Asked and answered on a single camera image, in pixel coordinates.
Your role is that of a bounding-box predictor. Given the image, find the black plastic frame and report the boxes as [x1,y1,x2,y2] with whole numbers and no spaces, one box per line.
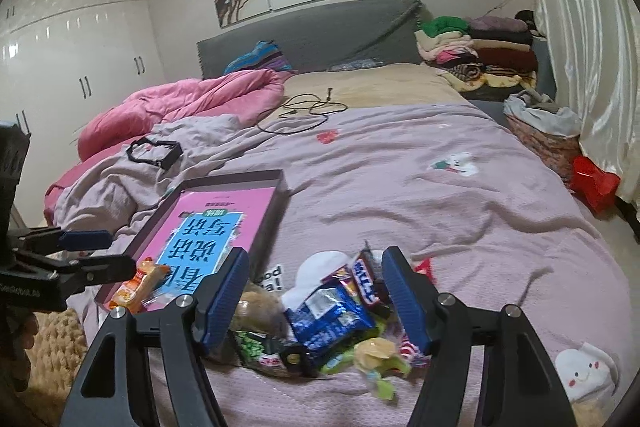
[126,136,183,171]

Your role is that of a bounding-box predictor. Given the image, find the white satin curtain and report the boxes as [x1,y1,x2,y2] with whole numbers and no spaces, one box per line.
[536,0,639,204]

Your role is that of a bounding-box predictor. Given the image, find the red lollipop snack packet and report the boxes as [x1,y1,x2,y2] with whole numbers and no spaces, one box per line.
[395,258,437,359]

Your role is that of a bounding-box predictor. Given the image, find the white wardrobe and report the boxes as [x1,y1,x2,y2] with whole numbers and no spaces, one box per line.
[1,0,165,225]

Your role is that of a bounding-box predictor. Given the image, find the purple orange snack packet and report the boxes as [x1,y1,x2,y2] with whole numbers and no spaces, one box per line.
[321,265,360,303]

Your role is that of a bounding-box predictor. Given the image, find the beige bed sheet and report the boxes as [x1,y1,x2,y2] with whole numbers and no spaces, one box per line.
[284,63,471,108]

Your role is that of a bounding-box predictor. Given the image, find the basket with grey cloth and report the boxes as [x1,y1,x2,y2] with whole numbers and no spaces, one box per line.
[503,89,582,186]

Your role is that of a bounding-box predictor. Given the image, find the beige knitted rug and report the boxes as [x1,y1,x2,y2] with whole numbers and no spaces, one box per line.
[20,308,87,426]

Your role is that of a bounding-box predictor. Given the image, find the pile of folded clothes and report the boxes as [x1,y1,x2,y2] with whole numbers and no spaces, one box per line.
[414,13,539,102]

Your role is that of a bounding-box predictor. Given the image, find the dark cardboard box tray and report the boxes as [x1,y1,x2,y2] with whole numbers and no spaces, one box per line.
[125,170,288,311]

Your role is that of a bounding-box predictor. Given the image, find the green black snack packet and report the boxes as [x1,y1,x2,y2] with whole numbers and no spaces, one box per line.
[216,331,318,378]

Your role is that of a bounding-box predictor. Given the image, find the pink quilt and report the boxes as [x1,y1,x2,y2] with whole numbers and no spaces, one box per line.
[43,69,293,225]

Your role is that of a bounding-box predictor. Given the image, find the blue biscuit packet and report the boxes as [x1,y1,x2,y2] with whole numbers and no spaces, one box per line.
[284,282,376,359]

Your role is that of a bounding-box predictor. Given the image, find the pink children's book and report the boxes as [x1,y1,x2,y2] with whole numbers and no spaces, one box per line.
[138,187,274,311]

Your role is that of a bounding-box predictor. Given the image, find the red plastic bag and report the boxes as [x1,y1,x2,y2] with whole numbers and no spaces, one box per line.
[570,156,620,215]

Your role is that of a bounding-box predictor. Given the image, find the black cable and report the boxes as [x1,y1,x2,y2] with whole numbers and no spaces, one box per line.
[255,86,350,136]

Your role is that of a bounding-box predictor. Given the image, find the blue striped pillow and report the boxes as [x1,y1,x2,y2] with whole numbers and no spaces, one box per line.
[224,40,294,75]

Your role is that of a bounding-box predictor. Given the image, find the person's left hand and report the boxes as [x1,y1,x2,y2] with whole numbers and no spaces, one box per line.
[1,306,39,392]

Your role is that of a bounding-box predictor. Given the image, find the brown chocolate bar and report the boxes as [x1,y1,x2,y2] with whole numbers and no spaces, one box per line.
[352,247,390,309]

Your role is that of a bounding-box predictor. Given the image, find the grey headboard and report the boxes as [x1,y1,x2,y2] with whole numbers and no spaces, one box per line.
[198,0,424,78]

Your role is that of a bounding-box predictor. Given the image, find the clear bag round pastry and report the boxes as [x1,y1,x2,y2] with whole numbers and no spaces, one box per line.
[230,282,286,337]

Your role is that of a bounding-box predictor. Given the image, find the green yellow snack bag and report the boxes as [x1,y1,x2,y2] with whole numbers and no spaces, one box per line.
[319,337,411,402]

